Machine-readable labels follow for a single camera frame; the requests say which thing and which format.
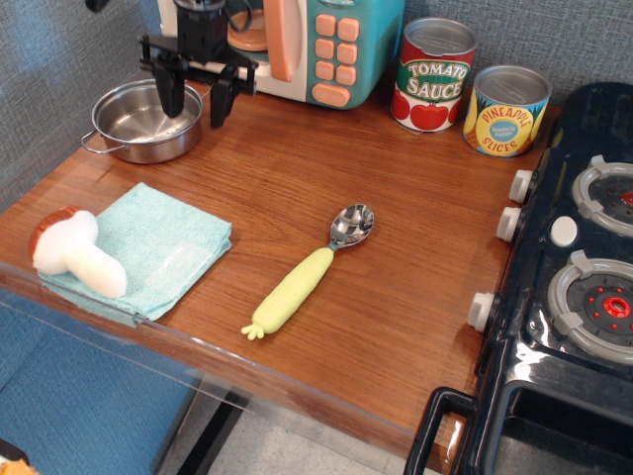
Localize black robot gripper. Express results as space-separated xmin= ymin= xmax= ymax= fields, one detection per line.
xmin=139 ymin=1 xmax=257 ymax=129

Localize silver metal pot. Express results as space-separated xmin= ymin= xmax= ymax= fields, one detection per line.
xmin=81 ymin=79 xmax=206 ymax=164

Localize teal toy microwave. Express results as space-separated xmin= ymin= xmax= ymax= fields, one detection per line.
xmin=159 ymin=0 xmax=405 ymax=110

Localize light blue folded cloth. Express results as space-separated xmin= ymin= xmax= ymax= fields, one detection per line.
xmin=39 ymin=183 xmax=231 ymax=325

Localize plush mushroom toy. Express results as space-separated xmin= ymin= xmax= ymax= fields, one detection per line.
xmin=29 ymin=206 xmax=128 ymax=299

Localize tomato sauce can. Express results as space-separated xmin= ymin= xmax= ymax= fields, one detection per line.
xmin=391 ymin=17 xmax=478 ymax=133

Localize pineapple slices can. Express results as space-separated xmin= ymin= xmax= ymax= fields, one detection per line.
xmin=463 ymin=65 xmax=552 ymax=157

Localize clear acrylic table guard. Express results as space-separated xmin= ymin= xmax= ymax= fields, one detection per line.
xmin=1 ymin=266 xmax=412 ymax=474

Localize black toy stove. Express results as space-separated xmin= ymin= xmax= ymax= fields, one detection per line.
xmin=405 ymin=82 xmax=632 ymax=474

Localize spoon with green handle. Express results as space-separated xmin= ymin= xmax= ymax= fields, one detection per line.
xmin=241 ymin=204 xmax=375 ymax=340

